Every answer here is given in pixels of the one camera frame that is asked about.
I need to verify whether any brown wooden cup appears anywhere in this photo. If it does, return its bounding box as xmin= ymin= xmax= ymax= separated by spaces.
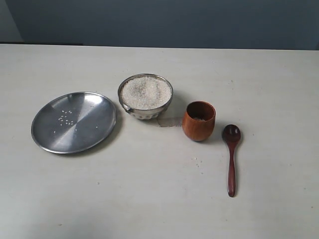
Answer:
xmin=182 ymin=101 xmax=216 ymax=142

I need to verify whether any round steel plate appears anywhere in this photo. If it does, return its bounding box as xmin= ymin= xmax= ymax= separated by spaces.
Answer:
xmin=30 ymin=92 xmax=118 ymax=154

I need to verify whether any dark wooden spoon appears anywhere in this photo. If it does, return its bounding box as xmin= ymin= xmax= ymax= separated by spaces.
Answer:
xmin=222 ymin=124 xmax=241 ymax=197

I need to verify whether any steel bowl of rice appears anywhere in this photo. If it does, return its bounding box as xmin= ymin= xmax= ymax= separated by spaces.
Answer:
xmin=118 ymin=74 xmax=173 ymax=120

